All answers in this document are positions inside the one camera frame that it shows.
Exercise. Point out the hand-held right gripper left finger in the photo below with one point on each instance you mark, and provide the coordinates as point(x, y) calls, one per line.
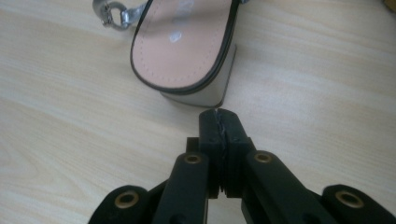
point(186, 186)

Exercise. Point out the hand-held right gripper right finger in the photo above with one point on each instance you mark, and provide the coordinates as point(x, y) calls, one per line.
point(267, 186)

